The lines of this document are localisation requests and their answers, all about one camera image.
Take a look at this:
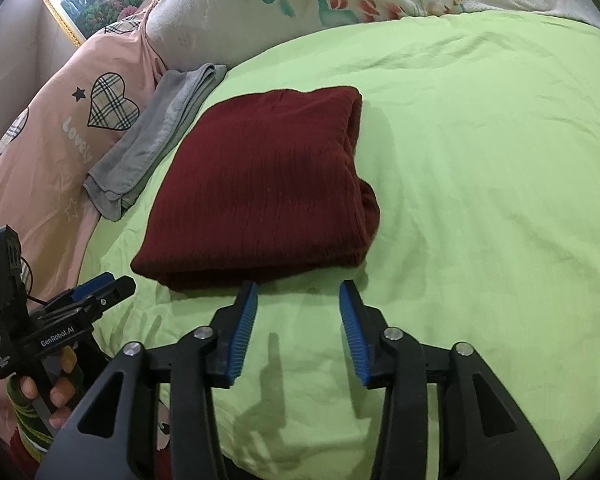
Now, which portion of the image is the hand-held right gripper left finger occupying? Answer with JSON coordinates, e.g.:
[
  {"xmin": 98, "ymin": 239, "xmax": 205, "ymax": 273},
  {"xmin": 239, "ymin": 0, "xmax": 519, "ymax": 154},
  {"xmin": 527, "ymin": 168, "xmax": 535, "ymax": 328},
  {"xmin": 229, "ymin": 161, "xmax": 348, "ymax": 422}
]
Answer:
[{"xmin": 32, "ymin": 280, "xmax": 259, "ymax": 480}]

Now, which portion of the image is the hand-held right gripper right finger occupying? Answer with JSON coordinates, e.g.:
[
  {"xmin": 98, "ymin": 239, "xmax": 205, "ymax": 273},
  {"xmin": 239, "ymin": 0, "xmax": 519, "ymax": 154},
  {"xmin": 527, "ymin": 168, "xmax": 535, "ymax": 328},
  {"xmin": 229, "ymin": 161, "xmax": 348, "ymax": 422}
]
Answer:
[{"xmin": 339, "ymin": 280, "xmax": 562, "ymax": 480}]

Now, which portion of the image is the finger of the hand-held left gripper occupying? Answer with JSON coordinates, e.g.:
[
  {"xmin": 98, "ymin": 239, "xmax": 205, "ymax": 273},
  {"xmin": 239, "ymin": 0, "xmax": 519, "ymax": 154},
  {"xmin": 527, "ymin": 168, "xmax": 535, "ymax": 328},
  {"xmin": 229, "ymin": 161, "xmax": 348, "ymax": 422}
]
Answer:
[
  {"xmin": 45, "ymin": 271, "xmax": 117, "ymax": 313},
  {"xmin": 92, "ymin": 275, "xmax": 137, "ymax": 312}
]

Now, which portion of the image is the maroon knit sweater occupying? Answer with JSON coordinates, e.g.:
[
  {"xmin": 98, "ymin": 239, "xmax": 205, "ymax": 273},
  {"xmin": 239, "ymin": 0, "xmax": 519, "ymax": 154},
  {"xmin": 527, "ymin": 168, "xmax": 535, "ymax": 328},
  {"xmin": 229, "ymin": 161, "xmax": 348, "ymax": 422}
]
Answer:
[{"xmin": 130, "ymin": 86, "xmax": 382, "ymax": 292}]

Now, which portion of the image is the person's left forearm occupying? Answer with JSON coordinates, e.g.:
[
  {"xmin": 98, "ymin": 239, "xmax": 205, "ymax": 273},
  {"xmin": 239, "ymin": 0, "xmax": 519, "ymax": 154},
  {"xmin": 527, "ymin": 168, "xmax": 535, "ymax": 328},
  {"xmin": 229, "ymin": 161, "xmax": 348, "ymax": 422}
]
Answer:
[{"xmin": 4, "ymin": 375, "xmax": 61, "ymax": 455}]

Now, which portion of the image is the person's left hand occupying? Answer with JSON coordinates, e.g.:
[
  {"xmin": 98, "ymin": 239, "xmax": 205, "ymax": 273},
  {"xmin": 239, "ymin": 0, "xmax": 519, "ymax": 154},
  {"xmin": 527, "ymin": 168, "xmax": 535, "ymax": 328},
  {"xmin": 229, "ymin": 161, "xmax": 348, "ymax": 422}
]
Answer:
[{"xmin": 18, "ymin": 347, "xmax": 79, "ymax": 429}]

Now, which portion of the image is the person's red garment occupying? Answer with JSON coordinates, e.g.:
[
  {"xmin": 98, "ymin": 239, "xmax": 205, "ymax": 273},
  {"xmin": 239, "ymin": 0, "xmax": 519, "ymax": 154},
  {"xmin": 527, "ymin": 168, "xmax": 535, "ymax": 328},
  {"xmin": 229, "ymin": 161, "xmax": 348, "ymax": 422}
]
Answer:
[{"xmin": 6, "ymin": 429, "xmax": 47, "ymax": 480}]

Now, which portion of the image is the pink heart print quilt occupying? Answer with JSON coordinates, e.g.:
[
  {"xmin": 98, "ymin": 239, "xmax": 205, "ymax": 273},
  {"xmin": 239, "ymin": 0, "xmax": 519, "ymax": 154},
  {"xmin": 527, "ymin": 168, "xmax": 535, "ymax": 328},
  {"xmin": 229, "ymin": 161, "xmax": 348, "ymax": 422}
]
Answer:
[{"xmin": 0, "ymin": 10, "xmax": 170, "ymax": 411}]

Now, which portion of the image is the grey folded cloth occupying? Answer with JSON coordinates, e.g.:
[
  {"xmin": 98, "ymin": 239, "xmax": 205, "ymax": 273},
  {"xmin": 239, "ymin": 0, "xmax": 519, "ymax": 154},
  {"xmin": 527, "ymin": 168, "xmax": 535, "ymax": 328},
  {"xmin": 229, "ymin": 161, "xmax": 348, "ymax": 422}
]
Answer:
[{"xmin": 82, "ymin": 63, "xmax": 229, "ymax": 222}]

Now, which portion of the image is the light green bed sheet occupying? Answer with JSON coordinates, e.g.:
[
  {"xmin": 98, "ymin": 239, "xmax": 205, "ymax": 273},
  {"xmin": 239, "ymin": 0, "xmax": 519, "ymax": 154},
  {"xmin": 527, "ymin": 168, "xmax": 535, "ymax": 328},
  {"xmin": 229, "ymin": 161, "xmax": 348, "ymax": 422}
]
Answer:
[{"xmin": 75, "ymin": 7, "xmax": 600, "ymax": 480}]

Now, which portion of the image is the white floral pillow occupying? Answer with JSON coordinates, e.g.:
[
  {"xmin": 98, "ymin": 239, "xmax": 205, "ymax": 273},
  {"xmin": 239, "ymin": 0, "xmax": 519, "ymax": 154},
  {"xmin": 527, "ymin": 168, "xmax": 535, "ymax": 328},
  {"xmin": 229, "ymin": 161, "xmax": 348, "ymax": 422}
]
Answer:
[{"xmin": 146, "ymin": 0, "xmax": 600, "ymax": 72}]

